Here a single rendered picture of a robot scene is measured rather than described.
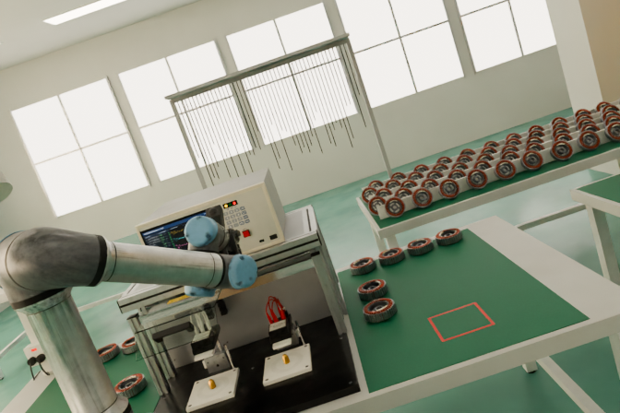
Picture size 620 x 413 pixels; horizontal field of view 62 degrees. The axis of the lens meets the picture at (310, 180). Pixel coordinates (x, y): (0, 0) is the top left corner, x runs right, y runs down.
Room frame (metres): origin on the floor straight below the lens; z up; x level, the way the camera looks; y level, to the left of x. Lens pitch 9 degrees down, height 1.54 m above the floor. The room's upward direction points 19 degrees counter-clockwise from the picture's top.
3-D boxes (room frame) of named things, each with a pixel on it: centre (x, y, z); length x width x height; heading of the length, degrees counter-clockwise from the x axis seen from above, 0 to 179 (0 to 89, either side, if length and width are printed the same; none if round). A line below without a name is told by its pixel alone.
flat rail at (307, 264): (1.58, 0.37, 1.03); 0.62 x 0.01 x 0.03; 89
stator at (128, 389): (1.72, 0.84, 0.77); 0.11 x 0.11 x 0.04
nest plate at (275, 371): (1.48, 0.25, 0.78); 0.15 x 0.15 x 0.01; 89
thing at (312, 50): (5.08, 0.11, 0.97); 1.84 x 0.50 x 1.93; 89
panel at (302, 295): (1.74, 0.37, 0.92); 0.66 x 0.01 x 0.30; 89
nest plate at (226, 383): (1.48, 0.49, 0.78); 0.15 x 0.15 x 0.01; 89
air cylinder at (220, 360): (1.63, 0.49, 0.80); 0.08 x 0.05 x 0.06; 89
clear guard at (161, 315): (1.49, 0.49, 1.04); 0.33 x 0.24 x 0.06; 179
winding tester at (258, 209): (1.80, 0.35, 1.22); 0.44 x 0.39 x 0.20; 89
